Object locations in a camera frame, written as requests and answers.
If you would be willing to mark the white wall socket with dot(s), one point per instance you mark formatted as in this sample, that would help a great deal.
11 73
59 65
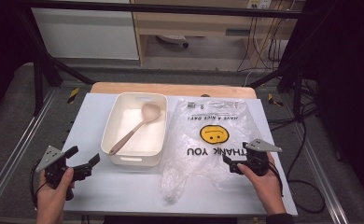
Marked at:
259 3

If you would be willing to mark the yellow black tape marker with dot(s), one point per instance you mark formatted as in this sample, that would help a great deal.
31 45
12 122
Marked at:
73 95
274 100

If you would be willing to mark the white power strip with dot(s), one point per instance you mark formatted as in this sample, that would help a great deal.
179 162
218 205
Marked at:
172 39

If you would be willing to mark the black horizontal frame bar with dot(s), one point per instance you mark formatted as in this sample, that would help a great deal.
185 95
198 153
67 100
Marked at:
170 8

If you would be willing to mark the person's right hand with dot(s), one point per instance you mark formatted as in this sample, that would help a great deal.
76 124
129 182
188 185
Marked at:
268 186

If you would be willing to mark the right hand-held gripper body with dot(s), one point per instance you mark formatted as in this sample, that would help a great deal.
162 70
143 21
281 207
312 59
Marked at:
258 160

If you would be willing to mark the wooden table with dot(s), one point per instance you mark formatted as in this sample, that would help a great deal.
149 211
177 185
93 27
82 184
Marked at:
170 88

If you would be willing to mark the aluminium floor rail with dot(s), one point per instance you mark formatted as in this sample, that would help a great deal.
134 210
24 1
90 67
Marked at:
18 143
320 174

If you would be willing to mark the white plastic bin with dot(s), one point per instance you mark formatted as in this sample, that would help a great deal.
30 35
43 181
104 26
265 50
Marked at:
146 143

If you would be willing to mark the white cabinet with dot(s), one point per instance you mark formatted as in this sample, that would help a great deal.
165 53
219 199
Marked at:
86 34

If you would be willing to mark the white table board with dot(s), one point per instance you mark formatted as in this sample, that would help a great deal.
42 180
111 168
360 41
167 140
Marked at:
124 193

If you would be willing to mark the person's left hand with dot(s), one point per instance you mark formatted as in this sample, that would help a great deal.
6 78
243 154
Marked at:
52 197

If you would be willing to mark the wooden desk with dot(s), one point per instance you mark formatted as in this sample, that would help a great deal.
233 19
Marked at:
186 23

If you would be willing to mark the beige silicone spoon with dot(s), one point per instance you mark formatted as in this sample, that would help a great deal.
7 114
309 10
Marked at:
149 112

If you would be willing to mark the black metal frame leg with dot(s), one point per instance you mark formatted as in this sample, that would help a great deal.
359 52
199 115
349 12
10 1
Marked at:
276 74
43 65

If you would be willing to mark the clear plastic bag smiley print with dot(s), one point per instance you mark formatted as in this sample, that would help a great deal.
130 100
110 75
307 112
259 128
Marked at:
195 168

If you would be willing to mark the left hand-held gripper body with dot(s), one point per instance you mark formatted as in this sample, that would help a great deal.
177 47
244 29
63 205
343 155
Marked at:
54 165

